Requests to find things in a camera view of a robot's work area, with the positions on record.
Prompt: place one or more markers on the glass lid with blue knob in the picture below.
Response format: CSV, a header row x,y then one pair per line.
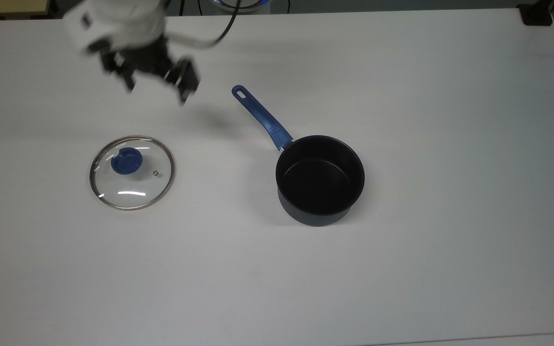
x,y
127,161

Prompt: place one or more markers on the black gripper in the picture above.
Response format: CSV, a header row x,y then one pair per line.
x,y
147,57

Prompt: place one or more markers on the black pole base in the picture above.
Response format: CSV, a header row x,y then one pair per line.
x,y
536,14

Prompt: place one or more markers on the yellow wooden board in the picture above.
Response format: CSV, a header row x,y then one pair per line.
x,y
7,6

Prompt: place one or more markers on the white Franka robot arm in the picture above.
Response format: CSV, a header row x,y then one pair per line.
x,y
123,19

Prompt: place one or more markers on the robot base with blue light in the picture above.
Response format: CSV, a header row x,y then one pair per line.
x,y
241,4

